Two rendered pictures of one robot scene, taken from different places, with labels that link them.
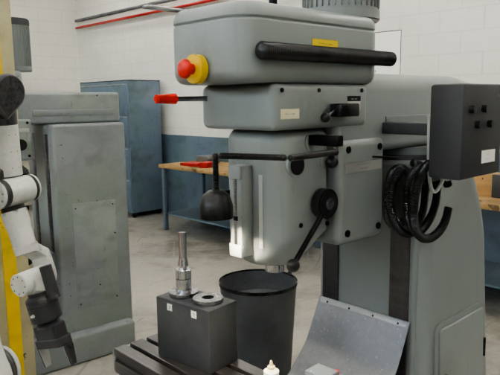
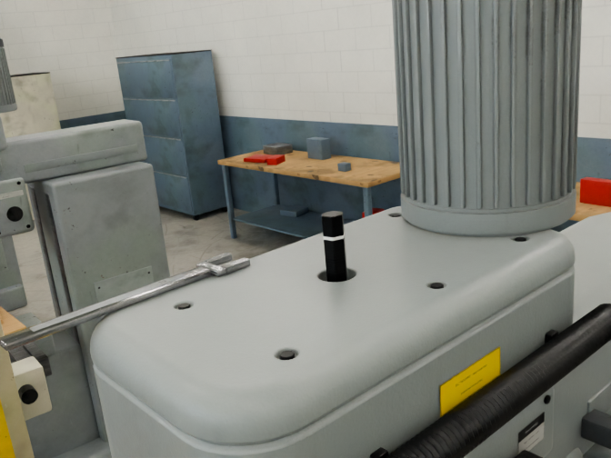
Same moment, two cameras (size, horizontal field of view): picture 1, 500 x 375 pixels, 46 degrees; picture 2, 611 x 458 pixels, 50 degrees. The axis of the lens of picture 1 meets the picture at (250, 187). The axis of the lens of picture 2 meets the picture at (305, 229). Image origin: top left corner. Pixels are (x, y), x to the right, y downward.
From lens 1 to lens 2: 91 cm
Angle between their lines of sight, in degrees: 9
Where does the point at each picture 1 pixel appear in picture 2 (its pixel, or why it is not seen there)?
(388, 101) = (594, 370)
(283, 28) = (363, 419)
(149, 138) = (205, 123)
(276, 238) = not seen: outside the picture
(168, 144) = (229, 128)
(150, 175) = (211, 168)
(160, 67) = (210, 32)
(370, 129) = (561, 446)
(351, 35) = (528, 312)
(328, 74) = not seen: hidden behind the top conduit
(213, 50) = not seen: outside the picture
